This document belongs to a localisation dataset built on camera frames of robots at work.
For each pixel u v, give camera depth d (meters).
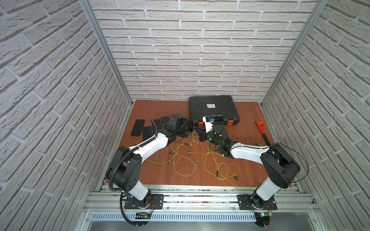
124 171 0.44
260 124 1.06
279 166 0.46
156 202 0.73
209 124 0.76
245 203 0.74
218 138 0.68
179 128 0.72
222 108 1.11
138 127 1.09
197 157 0.90
